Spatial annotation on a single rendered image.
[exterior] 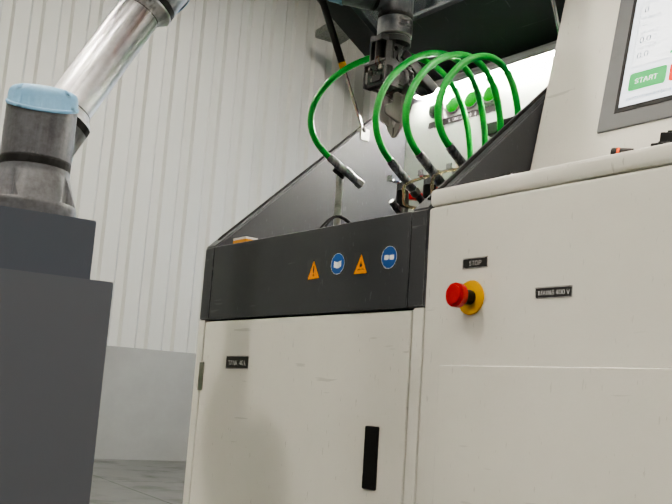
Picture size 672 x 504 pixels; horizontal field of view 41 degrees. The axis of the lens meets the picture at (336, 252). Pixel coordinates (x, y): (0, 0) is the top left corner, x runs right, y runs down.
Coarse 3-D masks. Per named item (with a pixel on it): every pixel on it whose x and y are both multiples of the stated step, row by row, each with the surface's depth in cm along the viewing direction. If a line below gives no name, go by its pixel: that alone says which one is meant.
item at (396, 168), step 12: (408, 60) 179; (456, 60) 189; (396, 72) 177; (468, 72) 191; (384, 84) 175; (480, 96) 192; (480, 108) 192; (372, 120) 173; (480, 120) 193; (384, 144) 173; (384, 156) 174; (396, 168) 175; (408, 180) 176; (420, 192) 178
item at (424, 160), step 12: (432, 60) 173; (444, 60) 175; (480, 60) 181; (420, 72) 170; (492, 84) 183; (408, 96) 167; (408, 108) 167; (408, 120) 167; (408, 132) 166; (420, 156) 168; (432, 168) 169; (444, 180) 171
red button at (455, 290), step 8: (472, 280) 132; (448, 288) 130; (456, 288) 129; (464, 288) 129; (472, 288) 131; (480, 288) 130; (448, 296) 130; (456, 296) 129; (464, 296) 128; (472, 296) 130; (480, 296) 130; (448, 304) 130; (456, 304) 129; (464, 304) 129; (472, 304) 131; (480, 304) 130; (464, 312) 132; (472, 312) 131
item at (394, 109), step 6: (396, 96) 185; (402, 96) 186; (396, 102) 185; (402, 102) 186; (384, 108) 183; (390, 108) 184; (396, 108) 185; (402, 108) 185; (390, 114) 184; (396, 114) 185; (396, 120) 185; (396, 126) 186; (402, 126) 186; (396, 132) 186
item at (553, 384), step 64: (576, 0) 167; (576, 64) 160; (576, 128) 154; (640, 128) 143; (576, 192) 120; (640, 192) 112; (448, 256) 137; (512, 256) 127; (576, 256) 118; (640, 256) 110; (448, 320) 135; (512, 320) 125; (576, 320) 116; (640, 320) 109; (448, 384) 132; (512, 384) 123; (576, 384) 115; (640, 384) 108; (448, 448) 130; (512, 448) 121; (576, 448) 113; (640, 448) 106
